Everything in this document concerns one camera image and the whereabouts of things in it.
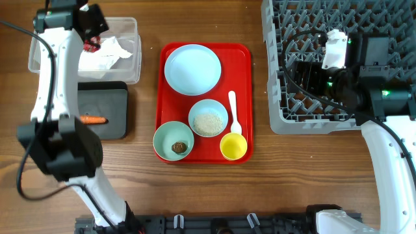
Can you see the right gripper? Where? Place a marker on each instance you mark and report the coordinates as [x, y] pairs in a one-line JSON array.
[[312, 70]]

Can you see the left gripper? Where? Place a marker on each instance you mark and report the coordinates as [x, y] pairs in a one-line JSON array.
[[101, 25]]

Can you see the red snack wrapper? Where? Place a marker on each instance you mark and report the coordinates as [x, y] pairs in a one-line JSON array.
[[92, 45]]

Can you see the white napkin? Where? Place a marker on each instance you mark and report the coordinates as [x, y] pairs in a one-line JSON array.
[[103, 59]]

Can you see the orange carrot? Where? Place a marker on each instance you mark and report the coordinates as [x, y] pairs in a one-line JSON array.
[[93, 120]]

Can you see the yellow cup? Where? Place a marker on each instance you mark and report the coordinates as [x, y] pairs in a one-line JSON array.
[[233, 146]]

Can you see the light blue rice bowl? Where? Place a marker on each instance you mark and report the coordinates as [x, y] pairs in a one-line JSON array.
[[208, 118]]

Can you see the green bowl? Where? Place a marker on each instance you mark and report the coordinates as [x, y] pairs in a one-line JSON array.
[[168, 134]]

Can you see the brown food ball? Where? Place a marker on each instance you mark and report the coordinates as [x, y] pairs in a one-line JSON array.
[[179, 147]]

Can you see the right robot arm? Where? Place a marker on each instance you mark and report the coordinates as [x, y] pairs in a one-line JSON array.
[[354, 77]]

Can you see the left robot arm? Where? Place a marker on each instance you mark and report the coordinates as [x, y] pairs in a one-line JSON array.
[[55, 138]]

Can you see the clear plastic waste bin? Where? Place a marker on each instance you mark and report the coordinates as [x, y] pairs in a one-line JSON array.
[[126, 65]]

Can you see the grey dishwasher rack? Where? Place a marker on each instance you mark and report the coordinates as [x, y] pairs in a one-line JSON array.
[[294, 113]]

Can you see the black waste tray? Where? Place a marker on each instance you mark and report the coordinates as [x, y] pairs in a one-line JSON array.
[[108, 100]]

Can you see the white plastic spoon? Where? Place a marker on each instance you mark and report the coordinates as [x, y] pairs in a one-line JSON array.
[[235, 125]]

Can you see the light blue plate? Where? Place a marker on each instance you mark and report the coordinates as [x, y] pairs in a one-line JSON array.
[[192, 70]]

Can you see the red serving tray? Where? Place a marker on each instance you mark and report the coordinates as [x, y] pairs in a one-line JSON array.
[[236, 63]]

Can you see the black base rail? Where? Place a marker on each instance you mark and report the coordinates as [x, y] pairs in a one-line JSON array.
[[278, 223]]

